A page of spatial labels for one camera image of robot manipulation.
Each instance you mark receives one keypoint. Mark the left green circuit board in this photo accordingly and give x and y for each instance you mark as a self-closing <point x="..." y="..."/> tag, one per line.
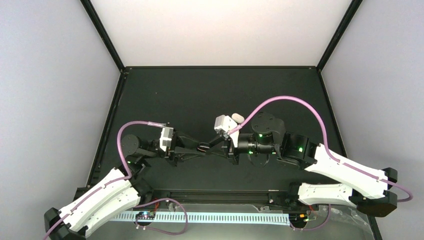
<point x="145" y="216"/>

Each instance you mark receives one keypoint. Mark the green circuit board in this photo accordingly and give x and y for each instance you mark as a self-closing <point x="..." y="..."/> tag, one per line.
<point x="301" y="218"/>
<point x="145" y="216"/>

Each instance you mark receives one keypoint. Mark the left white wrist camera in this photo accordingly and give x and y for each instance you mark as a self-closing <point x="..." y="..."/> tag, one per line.
<point x="165" y="140"/>

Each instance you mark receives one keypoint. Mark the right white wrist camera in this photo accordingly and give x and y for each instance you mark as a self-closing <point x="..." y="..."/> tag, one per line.
<point x="228" y="128"/>

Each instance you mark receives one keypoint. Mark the black enclosure frame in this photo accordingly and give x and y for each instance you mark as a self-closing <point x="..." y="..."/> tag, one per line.
<point x="285" y="74"/>

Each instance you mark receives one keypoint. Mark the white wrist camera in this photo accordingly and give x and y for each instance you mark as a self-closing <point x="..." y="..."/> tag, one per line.
<point x="228" y="128"/>
<point x="165" y="140"/>

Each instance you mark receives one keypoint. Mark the right green circuit board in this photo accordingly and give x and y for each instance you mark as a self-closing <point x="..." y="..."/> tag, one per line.
<point x="301" y="218"/>

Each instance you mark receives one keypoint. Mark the white perforated cable duct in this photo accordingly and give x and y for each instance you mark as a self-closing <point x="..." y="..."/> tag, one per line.
<point x="280" y="219"/>

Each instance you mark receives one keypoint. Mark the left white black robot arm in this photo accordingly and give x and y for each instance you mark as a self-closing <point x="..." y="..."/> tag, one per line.
<point x="122" y="188"/>

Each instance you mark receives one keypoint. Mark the black aluminium mounting rail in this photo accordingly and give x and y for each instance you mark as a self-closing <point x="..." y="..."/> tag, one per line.
<point x="275" y="199"/>

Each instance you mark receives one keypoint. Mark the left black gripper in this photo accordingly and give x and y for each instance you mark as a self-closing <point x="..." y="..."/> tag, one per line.
<point x="173" y="153"/>

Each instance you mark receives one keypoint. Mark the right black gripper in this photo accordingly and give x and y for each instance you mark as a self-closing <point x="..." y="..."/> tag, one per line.
<point x="226" y="151"/>

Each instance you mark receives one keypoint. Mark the black earbuds charging case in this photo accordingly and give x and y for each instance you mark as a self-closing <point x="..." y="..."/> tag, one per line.
<point x="203" y="147"/>

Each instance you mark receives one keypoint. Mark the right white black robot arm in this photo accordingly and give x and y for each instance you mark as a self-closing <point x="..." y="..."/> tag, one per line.
<point x="355" y="185"/>

